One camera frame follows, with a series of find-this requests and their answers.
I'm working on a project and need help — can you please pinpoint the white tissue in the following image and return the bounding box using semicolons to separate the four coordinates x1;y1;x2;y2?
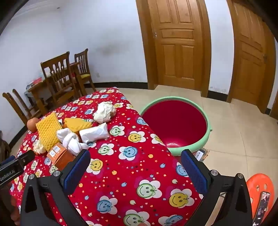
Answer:
32;139;46;155

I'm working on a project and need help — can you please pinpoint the wooden panel door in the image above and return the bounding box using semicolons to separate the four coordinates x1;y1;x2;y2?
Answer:
136;0;212;98
226;0;276;113

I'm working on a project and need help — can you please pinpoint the orange fruit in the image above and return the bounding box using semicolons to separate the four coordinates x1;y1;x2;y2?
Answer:
27;117;40;132

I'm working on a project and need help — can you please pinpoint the orange cardboard box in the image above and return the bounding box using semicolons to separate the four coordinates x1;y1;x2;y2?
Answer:
47;142;75;171

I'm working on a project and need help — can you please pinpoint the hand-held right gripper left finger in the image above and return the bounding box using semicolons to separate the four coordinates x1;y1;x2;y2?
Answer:
20;150;91;226

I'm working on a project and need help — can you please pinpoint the small yellow foam sponge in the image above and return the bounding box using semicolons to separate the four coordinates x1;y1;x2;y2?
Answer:
63;118;93;133

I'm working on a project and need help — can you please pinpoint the person's left hand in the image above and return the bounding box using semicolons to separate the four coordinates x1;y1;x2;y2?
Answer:
9;196;21;226

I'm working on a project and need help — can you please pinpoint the white packet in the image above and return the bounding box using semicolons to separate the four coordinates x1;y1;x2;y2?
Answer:
79;123;109;144

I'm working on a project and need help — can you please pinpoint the wooden dining table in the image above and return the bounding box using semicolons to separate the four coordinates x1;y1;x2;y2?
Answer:
28;62;81;113

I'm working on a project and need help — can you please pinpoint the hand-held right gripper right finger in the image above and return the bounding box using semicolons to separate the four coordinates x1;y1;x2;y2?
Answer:
181;150;253;226

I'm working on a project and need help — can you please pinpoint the printed box under basin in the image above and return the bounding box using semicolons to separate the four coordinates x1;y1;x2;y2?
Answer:
194;148;210;162

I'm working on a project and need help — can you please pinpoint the dark wooden chair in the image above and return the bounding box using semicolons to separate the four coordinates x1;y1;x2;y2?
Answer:
0;130;11;157

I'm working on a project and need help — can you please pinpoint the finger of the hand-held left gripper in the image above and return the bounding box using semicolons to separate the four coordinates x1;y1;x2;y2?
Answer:
14;150;36;168

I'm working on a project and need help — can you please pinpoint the orange plastic stool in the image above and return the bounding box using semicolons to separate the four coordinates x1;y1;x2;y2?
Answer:
246;173;275;226

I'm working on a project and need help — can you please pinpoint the smartphone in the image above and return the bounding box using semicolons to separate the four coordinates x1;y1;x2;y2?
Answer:
253;191;271;226

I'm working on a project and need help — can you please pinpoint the wooden chair with yellow cushion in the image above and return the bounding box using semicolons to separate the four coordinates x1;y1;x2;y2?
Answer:
74;49;97;94

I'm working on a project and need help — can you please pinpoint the wooden door frame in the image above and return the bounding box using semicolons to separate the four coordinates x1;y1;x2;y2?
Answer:
269;89;278;120

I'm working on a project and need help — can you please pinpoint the red smiley flower blanket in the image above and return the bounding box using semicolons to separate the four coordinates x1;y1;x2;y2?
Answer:
10;87;205;226

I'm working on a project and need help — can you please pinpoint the white paper ball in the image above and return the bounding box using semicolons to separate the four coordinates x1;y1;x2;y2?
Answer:
93;102;117;124

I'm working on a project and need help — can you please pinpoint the large yellow foam sponge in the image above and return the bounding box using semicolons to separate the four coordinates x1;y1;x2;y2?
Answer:
35;112;62;152

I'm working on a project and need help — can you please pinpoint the low wooden chair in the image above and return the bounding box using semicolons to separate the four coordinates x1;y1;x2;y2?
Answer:
2;92;28;128
12;89;42;118

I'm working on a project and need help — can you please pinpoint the green and red plastic basin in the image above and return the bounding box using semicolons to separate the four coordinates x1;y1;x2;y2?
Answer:
139;97;212;156

